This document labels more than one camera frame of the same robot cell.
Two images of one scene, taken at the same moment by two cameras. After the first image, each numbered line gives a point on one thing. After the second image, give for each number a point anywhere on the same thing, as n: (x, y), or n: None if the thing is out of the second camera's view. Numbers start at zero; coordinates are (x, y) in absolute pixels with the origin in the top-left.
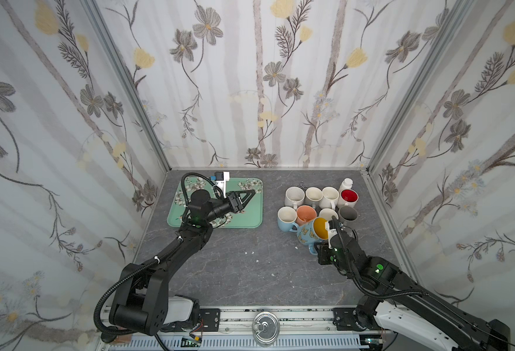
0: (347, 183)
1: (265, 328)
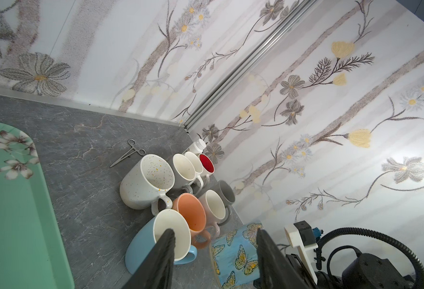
0: (198, 146)
1: None
